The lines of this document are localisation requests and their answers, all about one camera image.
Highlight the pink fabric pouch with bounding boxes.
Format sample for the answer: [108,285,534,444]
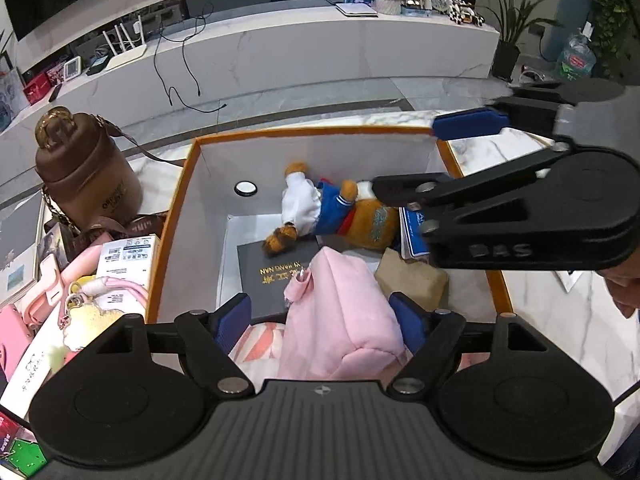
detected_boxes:
[278,247,408,384]

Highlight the white marble TV console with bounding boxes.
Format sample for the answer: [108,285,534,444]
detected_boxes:
[0,1,501,148]

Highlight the blue Ocean Park card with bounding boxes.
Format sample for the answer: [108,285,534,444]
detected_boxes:
[399,208,430,260]

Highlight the white laptop on console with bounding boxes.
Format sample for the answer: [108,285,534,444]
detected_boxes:
[335,2,378,18]

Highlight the person right hand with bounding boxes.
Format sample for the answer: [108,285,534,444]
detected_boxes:
[598,252,640,318]

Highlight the brown bucket handbag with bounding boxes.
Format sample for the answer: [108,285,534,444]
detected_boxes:
[34,105,185,235]

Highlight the plush bear blue jacket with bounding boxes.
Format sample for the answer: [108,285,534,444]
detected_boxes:
[262,162,399,257]

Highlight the tan kraft paper bag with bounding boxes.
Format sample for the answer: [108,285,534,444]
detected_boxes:
[374,248,449,312]

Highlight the white wifi router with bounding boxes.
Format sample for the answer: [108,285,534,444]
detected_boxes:
[103,15,148,72]

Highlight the black gift box gold text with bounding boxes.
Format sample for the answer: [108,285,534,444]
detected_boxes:
[236,236,320,324]

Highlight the potted green plant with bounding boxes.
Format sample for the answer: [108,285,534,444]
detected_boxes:
[480,0,563,81]

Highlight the large water bottle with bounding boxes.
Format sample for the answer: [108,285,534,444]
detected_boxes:
[555,22,597,80]

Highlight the orange cardboard storage box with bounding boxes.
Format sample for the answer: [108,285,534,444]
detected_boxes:
[144,124,514,324]

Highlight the white product box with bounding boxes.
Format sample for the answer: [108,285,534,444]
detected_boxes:
[96,234,160,290]

